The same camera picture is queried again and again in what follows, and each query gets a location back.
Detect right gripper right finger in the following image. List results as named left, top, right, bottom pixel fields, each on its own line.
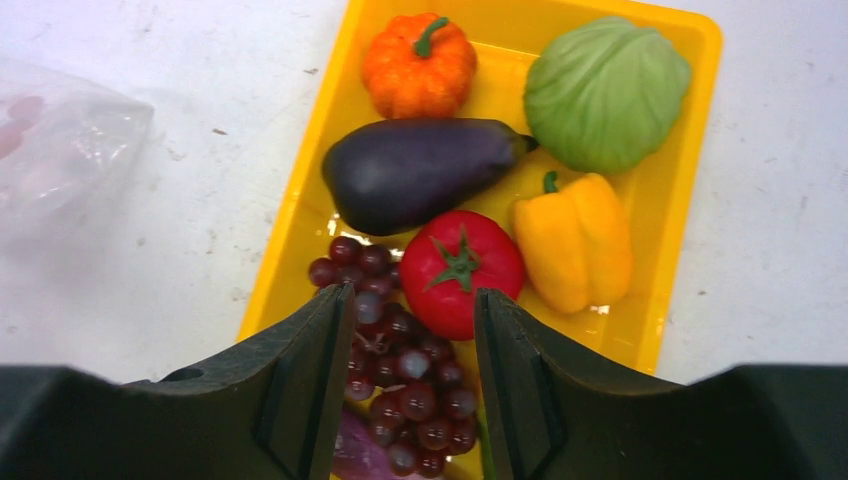
left=474, top=289, right=735, bottom=479

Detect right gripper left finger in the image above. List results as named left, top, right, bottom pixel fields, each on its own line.
left=122, top=286, right=353, bottom=479

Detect yellow plastic tray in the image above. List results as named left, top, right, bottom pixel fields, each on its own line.
left=239, top=1, right=722, bottom=374

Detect green toy cabbage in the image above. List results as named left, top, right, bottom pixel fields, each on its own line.
left=523, top=17, right=692, bottom=174

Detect clear zip top bag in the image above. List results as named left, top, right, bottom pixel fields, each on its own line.
left=1, top=58, right=154, bottom=230

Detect purple toy sweet potato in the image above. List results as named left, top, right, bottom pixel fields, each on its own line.
left=332, top=406, right=403, bottom=480

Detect dark red toy grapes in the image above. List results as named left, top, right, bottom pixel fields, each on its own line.
left=308, top=236, right=478, bottom=479

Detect yellow toy bell pepper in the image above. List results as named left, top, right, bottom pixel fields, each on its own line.
left=512, top=171, right=634, bottom=314

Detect red toy tomato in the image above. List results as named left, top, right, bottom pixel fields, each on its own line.
left=399, top=210, right=526, bottom=341

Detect purple toy eggplant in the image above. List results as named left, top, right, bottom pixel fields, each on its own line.
left=322, top=118, right=539, bottom=236

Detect orange toy pumpkin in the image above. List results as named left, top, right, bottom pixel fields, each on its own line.
left=362, top=13, right=477, bottom=119

